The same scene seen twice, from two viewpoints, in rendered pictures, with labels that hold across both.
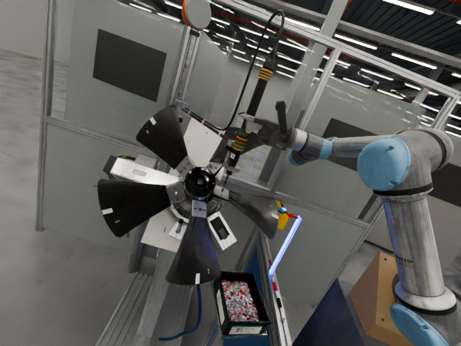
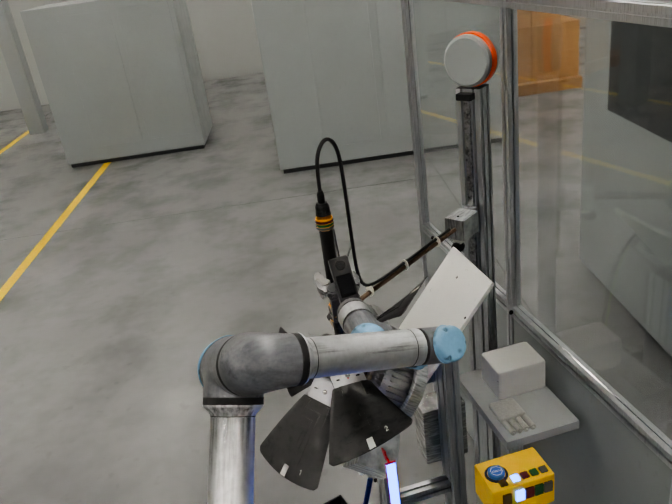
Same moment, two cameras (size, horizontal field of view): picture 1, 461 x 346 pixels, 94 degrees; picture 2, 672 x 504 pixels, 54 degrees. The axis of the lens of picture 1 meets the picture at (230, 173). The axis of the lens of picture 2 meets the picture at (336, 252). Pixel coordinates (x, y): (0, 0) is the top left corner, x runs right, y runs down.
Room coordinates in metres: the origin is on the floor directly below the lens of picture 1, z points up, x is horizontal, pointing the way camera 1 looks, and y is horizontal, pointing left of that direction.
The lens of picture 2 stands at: (0.67, -1.47, 2.26)
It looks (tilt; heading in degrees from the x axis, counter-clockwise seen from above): 25 degrees down; 84
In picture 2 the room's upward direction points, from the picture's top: 8 degrees counter-clockwise
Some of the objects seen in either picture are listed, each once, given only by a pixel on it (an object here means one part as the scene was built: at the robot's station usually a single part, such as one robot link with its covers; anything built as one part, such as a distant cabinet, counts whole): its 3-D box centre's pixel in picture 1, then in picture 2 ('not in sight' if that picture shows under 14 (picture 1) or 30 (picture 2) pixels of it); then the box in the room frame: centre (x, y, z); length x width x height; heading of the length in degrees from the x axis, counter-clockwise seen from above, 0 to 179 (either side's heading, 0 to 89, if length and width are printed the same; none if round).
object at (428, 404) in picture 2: not in sight; (440, 425); (1.11, 0.26, 0.73); 0.15 x 0.09 x 0.22; 6
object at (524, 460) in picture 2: (274, 214); (514, 484); (1.13, -0.32, 1.02); 0.16 x 0.10 x 0.11; 6
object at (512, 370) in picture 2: not in sight; (510, 367); (1.36, 0.25, 0.91); 0.17 x 0.16 x 0.11; 6
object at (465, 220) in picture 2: (179, 107); (463, 223); (1.27, 0.41, 1.38); 0.10 x 0.07 x 0.08; 41
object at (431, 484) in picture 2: not in sight; (422, 490); (1.00, 0.16, 0.56); 0.19 x 0.04 x 0.04; 6
